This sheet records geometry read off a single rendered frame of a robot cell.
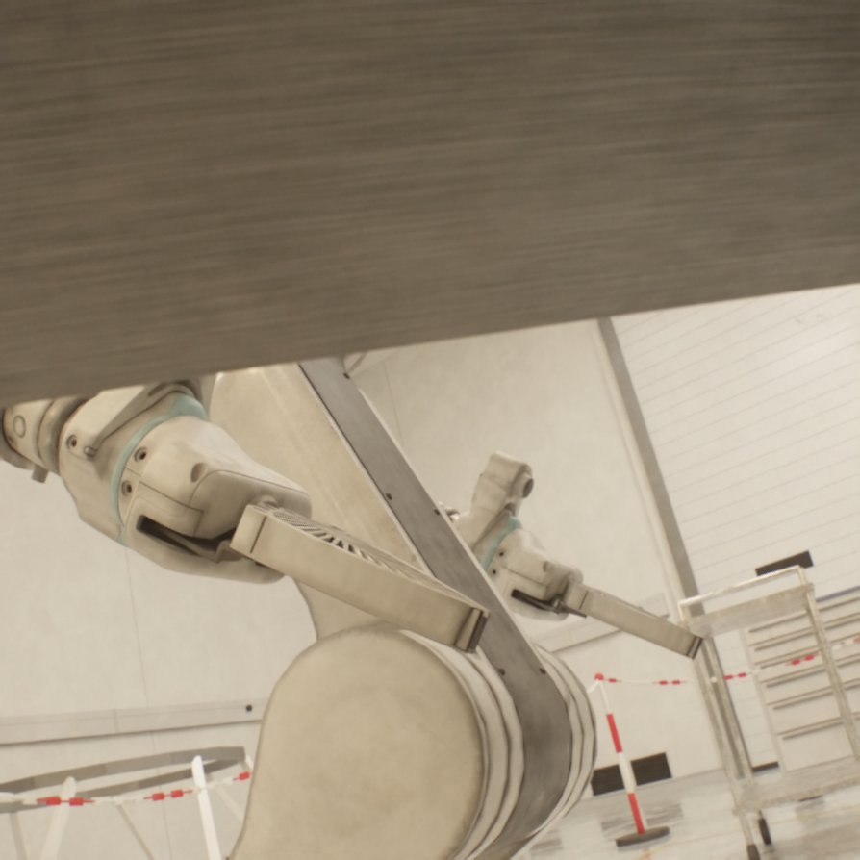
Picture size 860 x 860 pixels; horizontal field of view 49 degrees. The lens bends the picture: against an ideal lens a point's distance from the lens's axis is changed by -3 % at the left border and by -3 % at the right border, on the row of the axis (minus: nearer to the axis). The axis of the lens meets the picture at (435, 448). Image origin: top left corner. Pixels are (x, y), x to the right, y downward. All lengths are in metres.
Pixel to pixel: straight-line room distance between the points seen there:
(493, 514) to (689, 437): 8.20
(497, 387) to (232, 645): 3.77
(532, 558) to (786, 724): 4.62
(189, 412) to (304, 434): 0.18
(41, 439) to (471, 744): 0.29
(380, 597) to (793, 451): 8.37
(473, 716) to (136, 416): 0.25
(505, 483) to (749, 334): 8.20
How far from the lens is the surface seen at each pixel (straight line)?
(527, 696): 0.64
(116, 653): 8.83
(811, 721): 5.42
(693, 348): 9.22
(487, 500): 0.91
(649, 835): 5.47
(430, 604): 0.42
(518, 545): 0.88
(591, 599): 0.84
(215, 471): 0.46
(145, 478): 0.47
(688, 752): 9.14
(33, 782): 5.04
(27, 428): 0.58
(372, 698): 0.58
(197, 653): 9.37
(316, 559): 0.42
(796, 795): 3.46
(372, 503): 0.65
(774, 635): 5.43
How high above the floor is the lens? 0.53
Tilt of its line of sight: 19 degrees up
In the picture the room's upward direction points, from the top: 14 degrees counter-clockwise
